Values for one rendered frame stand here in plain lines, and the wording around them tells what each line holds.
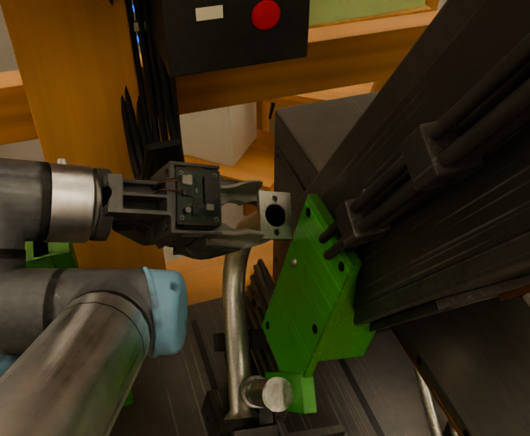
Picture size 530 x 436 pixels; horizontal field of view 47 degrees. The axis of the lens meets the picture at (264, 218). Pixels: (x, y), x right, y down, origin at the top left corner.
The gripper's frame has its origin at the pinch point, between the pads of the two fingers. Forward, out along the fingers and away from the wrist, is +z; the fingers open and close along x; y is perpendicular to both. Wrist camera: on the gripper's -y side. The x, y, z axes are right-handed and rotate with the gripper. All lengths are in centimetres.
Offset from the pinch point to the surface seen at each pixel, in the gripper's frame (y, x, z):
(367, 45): -10.9, 31.9, 26.3
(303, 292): 3.5, -9.0, 2.5
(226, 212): -172, 40, 74
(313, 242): 6.8, -3.9, 2.1
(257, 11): 6.8, 21.8, -3.2
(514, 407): 15.1, -21.8, 19.6
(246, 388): -7.1, -19.4, 0.2
